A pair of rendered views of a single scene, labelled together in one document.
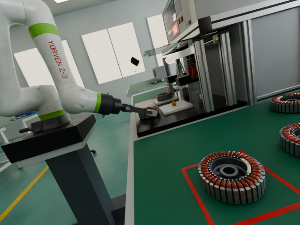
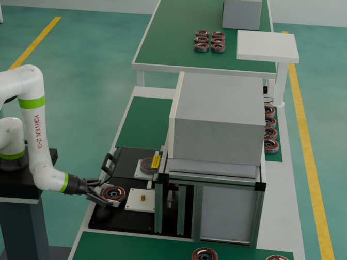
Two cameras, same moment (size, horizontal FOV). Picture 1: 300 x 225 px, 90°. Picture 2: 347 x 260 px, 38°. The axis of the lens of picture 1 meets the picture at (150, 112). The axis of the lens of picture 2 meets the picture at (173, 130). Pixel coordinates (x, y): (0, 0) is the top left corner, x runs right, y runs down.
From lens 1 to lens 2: 1.84 m
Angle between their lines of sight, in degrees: 18
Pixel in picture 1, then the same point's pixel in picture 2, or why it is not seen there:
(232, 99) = (180, 230)
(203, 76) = (156, 207)
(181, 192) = not seen: outside the picture
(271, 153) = not seen: outside the picture
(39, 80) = not seen: outside the picture
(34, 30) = (25, 103)
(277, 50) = (227, 211)
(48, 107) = (12, 149)
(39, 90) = (8, 132)
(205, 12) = (183, 151)
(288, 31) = (240, 202)
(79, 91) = (49, 179)
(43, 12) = (36, 88)
